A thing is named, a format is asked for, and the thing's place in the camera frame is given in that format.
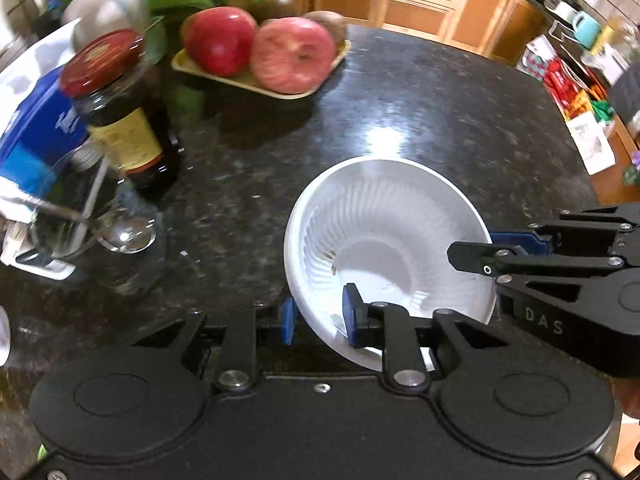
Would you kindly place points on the large white ribbed bowl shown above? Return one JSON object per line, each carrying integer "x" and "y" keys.
{"x": 390, "y": 220}

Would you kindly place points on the beige foam fruit tray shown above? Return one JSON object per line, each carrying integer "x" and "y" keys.
{"x": 190, "y": 65}

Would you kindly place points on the pile of red snack packets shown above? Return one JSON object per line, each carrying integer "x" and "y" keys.
{"x": 570, "y": 85}

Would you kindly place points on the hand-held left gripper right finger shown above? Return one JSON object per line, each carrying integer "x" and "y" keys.
{"x": 354, "y": 317}

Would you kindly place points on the clear glass cup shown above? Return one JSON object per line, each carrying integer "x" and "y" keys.
{"x": 135, "y": 275}

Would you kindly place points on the wooden lower cabinets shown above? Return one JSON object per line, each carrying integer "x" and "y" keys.
{"x": 435, "y": 5}

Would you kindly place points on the white cardboard box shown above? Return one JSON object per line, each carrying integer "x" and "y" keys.
{"x": 592, "y": 140}

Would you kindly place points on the metal spoon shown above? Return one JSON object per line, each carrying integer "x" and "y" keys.
{"x": 127, "y": 232}

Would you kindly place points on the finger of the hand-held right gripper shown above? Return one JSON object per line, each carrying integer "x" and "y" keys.
{"x": 515, "y": 240}
{"x": 470, "y": 257}

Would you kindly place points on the brown kiwi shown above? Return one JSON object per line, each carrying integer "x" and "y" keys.
{"x": 327, "y": 25}
{"x": 275, "y": 5}

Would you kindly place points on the white plastic tray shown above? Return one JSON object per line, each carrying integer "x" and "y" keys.
{"x": 45, "y": 267}

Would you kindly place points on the teal mug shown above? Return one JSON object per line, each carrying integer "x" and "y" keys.
{"x": 587, "y": 27}

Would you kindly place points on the blue tissue pack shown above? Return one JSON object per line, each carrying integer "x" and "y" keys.
{"x": 35, "y": 125}

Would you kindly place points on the pale red apple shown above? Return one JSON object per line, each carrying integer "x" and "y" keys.
{"x": 292, "y": 55}

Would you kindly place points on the white cup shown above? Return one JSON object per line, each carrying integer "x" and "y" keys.
{"x": 560, "y": 6}

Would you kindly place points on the dark sauce jar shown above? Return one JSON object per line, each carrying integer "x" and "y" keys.
{"x": 125, "y": 135}

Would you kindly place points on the grey white round lid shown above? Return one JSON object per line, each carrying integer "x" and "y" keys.
{"x": 105, "y": 5}

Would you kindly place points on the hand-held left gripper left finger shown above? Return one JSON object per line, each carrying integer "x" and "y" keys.
{"x": 287, "y": 322}

